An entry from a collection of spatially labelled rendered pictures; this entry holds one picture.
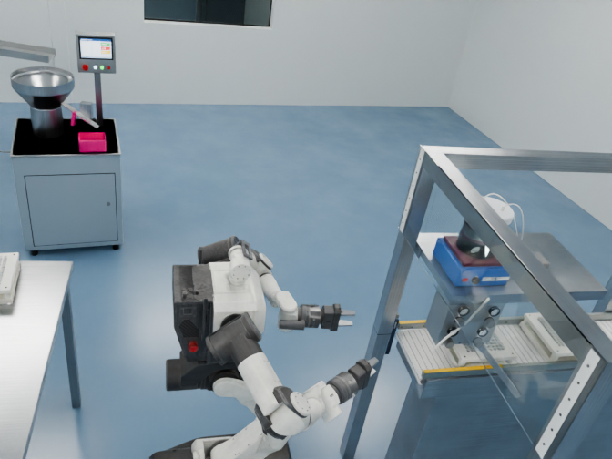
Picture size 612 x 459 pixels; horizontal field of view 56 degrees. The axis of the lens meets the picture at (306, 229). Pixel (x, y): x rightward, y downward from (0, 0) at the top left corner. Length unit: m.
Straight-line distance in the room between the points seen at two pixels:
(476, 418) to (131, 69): 5.04
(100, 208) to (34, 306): 1.65
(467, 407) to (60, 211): 2.75
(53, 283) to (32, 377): 0.51
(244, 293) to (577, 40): 5.07
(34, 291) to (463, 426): 1.88
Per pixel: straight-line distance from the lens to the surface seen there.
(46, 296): 2.54
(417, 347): 2.43
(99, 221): 4.10
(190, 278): 1.95
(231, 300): 1.87
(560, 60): 6.54
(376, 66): 7.28
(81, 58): 4.03
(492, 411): 2.73
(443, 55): 7.69
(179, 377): 2.17
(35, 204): 4.03
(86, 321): 3.71
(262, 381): 1.70
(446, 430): 2.71
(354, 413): 2.85
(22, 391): 2.19
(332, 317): 2.23
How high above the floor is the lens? 2.48
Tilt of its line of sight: 32 degrees down
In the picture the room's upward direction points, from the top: 9 degrees clockwise
